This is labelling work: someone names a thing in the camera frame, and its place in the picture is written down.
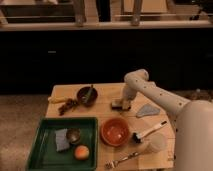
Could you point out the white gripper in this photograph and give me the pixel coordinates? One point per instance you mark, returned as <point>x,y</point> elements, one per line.
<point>128,94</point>

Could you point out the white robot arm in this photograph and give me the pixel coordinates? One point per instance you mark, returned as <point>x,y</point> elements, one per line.
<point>193,149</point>

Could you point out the red bowl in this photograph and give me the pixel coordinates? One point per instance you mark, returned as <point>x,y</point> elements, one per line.
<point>115,132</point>

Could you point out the dark brown bowl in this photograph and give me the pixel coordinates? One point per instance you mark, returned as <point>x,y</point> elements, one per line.
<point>91,101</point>

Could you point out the green utensil in bowl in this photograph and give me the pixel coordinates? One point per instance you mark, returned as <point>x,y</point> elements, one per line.
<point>88,94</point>

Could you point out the small metal bowl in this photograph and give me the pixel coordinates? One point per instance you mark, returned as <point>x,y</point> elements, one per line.
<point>73,136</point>

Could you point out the blue grey cloth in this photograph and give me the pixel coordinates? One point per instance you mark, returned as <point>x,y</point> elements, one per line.
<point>147,110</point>

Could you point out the bunch of dark grapes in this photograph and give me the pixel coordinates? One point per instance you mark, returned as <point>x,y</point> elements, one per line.
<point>69,104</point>

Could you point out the silver fork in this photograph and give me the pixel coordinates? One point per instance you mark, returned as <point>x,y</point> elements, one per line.
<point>113,164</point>

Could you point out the orange peach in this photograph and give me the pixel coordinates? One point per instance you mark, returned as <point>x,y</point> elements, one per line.
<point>81,152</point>

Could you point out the blue sponge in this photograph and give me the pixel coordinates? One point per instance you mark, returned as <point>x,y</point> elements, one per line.
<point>61,140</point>

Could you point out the green plastic tray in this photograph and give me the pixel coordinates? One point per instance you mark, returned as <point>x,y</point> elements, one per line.
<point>44,155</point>

